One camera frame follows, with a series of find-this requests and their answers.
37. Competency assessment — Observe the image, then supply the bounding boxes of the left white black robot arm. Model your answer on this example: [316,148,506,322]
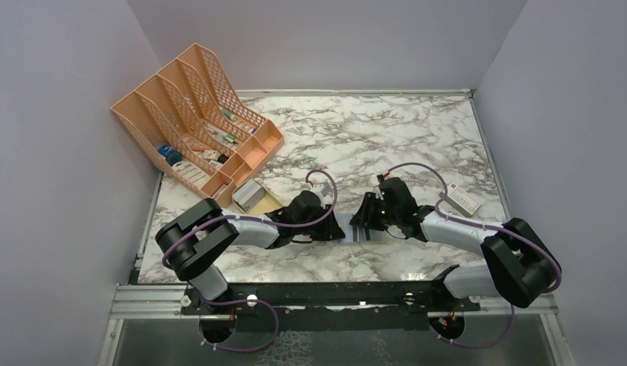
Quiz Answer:
[155,191,345,313]

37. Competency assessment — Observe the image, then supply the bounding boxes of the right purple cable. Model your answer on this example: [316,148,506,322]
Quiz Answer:
[376,162,564,349]

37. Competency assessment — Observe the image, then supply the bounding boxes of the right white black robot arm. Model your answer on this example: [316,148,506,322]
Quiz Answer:
[350,178,561,310]

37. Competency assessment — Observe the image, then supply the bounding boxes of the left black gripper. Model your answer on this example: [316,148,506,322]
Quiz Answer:
[294,204,345,242]

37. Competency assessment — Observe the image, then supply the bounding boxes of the white card box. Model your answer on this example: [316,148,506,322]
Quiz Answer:
[439,182,481,217]

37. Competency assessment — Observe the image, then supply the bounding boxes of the blue tape roll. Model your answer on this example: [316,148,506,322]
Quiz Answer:
[156,144,183,166]

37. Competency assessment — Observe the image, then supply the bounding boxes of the green marker pen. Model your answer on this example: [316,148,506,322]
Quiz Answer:
[221,108,238,121]

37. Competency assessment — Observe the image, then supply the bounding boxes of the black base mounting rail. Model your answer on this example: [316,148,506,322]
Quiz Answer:
[181,281,480,332]

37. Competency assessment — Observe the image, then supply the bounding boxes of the stack of silver cards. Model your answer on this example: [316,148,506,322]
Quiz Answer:
[232,179,266,213]

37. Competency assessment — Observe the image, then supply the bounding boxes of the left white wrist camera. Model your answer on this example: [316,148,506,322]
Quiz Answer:
[310,183,334,205]

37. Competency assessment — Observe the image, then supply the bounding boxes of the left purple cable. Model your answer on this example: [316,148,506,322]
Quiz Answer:
[162,169,339,353]

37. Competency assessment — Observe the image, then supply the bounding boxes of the aluminium frame profile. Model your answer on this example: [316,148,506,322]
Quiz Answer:
[109,284,186,319]

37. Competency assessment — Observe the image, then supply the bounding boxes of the purple cable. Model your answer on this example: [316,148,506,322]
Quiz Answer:
[162,169,339,353]
[376,162,564,349]

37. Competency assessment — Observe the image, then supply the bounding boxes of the beige oval tray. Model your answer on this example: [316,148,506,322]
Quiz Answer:
[237,179,284,215]

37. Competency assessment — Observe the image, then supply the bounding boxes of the orange plastic desk organizer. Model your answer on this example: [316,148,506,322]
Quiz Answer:
[111,43,285,207]

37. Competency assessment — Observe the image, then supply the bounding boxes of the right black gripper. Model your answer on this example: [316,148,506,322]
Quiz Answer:
[350,191,400,230]

